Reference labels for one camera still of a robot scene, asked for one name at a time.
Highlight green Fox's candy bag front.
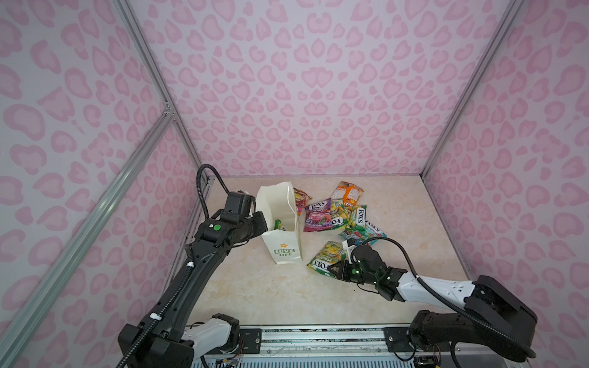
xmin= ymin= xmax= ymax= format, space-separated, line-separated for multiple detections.
xmin=307 ymin=242 xmax=347 ymax=278

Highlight teal mint blossom candy bag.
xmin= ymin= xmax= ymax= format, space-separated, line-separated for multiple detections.
xmin=339 ymin=221 xmax=387 ymax=242

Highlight white paper gift bag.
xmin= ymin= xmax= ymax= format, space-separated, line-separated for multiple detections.
xmin=256 ymin=182 xmax=302 ymax=265

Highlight green yellow Fox's candy bag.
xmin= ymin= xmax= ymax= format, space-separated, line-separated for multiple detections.
xmin=330 ymin=199 xmax=368 ymax=229

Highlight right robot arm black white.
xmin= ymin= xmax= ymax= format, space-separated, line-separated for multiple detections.
xmin=328 ymin=245 xmax=538 ymax=363

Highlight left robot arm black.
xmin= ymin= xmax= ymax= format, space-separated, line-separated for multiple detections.
xmin=117 ymin=192 xmax=268 ymax=367

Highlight orange Fox's fruits candy bag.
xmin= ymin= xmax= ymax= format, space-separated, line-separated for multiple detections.
xmin=293 ymin=188 xmax=312 ymax=216

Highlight purple berries Fox's candy bag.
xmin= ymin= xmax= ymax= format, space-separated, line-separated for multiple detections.
xmin=304 ymin=199 xmax=333 ymax=232

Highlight orange candy bag back side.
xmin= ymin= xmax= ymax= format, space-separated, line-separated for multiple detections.
xmin=331 ymin=181 xmax=364 ymax=205

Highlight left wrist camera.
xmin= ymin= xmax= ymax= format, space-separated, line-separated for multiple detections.
xmin=245 ymin=195 xmax=256 ymax=217

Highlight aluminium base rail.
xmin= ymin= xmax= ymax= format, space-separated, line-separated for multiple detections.
xmin=197 ymin=323 xmax=461 ymax=368

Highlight aluminium frame profile diagonal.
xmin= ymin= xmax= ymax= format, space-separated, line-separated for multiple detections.
xmin=1 ymin=110 xmax=176 ymax=367

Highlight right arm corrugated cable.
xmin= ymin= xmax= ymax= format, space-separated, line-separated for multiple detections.
xmin=360 ymin=236 xmax=537 ymax=360

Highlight aluminium frame post left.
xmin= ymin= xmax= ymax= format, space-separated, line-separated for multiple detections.
xmin=112 ymin=0 xmax=202 ymax=169

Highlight aluminium frame post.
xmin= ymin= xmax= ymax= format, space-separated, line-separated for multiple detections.
xmin=420 ymin=0 xmax=528 ymax=182
xmin=112 ymin=0 xmax=202 ymax=169

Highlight aluminium frame post right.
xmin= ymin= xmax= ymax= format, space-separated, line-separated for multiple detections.
xmin=420 ymin=0 xmax=528 ymax=182

